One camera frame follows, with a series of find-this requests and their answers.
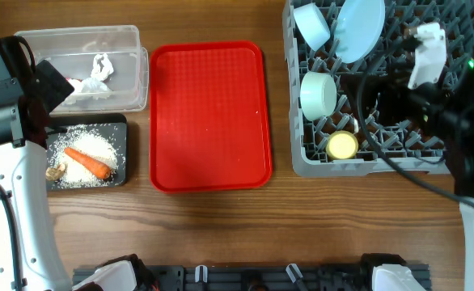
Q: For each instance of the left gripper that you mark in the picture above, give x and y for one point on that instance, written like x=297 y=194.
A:
x=52 y=84

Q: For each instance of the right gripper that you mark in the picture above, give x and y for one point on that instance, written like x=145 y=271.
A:
x=391 y=90

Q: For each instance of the white tissue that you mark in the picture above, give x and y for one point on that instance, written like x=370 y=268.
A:
x=93 y=83

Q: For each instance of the yellow plastic cup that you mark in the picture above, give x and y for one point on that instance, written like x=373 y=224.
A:
x=342 y=145

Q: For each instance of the green bowl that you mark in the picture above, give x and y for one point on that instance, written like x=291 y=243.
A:
x=318 y=95

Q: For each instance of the white rice grains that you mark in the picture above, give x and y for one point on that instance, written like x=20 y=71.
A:
x=85 y=138

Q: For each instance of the large light blue plate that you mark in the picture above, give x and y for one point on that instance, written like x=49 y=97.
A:
x=359 y=26

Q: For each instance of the brown walnut food scrap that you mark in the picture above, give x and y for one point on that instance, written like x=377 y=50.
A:
x=55 y=173

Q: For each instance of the orange carrot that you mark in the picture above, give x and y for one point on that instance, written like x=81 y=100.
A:
x=99 y=169

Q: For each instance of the small light blue bowl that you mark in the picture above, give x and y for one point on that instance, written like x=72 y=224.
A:
x=312 y=26

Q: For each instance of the white plastic spoon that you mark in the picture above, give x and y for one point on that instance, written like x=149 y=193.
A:
x=356 y=126

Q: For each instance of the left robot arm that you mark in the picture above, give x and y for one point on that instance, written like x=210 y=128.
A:
x=29 y=259

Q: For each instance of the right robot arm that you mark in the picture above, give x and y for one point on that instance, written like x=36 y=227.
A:
x=447 y=117

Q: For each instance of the clear plastic waste bin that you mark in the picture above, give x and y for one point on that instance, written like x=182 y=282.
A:
x=77 y=51

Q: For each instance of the grey dishwasher rack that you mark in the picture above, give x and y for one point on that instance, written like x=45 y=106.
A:
x=404 y=143

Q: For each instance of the black food waste tray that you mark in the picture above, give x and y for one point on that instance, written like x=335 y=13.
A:
x=113 y=126

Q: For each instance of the red serving tray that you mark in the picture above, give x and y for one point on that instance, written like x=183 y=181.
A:
x=209 y=120

